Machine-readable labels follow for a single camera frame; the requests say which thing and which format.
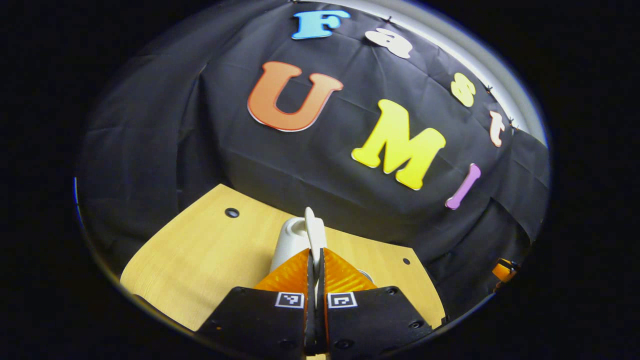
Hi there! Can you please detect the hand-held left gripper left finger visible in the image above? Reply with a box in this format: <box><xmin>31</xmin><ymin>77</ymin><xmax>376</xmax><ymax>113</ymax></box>
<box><xmin>196</xmin><ymin>248</ymin><xmax>318</xmax><ymax>360</ymax></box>

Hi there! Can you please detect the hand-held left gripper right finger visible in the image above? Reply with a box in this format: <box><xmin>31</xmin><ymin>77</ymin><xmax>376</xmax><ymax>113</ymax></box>
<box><xmin>320</xmin><ymin>247</ymin><xmax>436</xmax><ymax>359</ymax></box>

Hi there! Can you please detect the white suitcase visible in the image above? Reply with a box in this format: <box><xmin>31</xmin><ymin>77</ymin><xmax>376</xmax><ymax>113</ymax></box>
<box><xmin>269</xmin><ymin>206</ymin><xmax>375</xmax><ymax>285</ymax></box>

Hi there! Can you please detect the black backdrop cloth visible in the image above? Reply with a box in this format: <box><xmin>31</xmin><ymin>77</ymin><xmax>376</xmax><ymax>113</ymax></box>
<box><xmin>75</xmin><ymin>0</ymin><xmax>552</xmax><ymax>326</ymax></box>

